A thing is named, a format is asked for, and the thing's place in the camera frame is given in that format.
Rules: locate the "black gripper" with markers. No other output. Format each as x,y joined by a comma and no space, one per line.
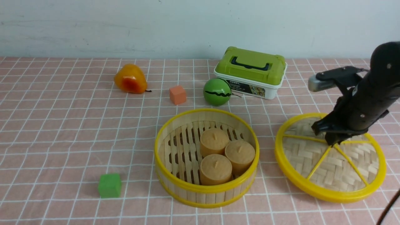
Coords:
353,115

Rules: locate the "yellow-rimmed woven steamer lid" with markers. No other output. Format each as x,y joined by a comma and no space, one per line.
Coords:
342,173

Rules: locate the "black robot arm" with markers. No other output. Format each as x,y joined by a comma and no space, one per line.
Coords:
383,78

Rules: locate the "yellow-rimmed bamboo steamer basket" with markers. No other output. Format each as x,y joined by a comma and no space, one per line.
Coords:
178,158

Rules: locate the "tan cylindrical bun right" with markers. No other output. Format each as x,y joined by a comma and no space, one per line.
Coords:
241,155

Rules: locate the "tan cylindrical bun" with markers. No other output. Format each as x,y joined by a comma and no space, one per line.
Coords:
215,170
213,141
241,155

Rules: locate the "green and white toolbox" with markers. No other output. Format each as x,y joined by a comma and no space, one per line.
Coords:
253,73

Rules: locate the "tan cylindrical bun left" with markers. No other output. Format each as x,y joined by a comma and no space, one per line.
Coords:
213,141

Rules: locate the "green toy watermelon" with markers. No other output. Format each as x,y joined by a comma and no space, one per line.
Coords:
217,92

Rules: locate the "tan cylindrical bun front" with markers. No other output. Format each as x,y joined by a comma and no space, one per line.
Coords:
215,170

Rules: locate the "orange foam cube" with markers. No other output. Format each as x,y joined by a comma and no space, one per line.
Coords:
177,95

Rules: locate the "orange toy pear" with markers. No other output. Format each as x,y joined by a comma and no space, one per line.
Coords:
131,79

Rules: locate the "green foam cube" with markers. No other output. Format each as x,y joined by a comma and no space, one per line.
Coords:
109,185

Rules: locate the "pink checkered tablecloth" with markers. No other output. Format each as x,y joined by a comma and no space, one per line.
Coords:
64,123

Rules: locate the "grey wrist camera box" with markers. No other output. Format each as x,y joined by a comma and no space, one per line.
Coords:
342,78

